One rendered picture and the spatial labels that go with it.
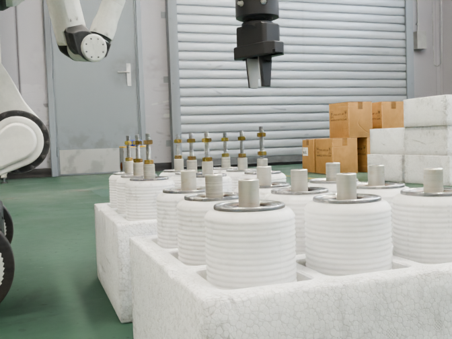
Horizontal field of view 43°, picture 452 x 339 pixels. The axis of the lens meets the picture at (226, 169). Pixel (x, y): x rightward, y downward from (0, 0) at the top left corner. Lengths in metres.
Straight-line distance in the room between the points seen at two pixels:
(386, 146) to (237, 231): 3.59
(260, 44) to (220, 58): 5.46
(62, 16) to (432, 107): 2.56
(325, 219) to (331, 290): 0.08
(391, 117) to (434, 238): 4.53
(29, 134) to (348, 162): 3.84
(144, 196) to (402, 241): 0.54
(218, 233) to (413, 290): 0.21
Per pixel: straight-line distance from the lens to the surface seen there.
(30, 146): 1.35
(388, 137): 4.11
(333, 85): 7.21
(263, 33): 1.16
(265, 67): 1.18
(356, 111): 4.98
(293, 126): 6.91
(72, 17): 1.71
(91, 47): 1.70
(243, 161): 1.29
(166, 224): 0.81
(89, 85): 6.29
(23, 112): 1.38
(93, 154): 6.26
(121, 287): 1.07
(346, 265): 0.63
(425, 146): 3.80
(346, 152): 4.92
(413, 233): 0.70
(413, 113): 3.87
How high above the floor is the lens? 0.32
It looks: 3 degrees down
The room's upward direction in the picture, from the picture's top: 2 degrees counter-clockwise
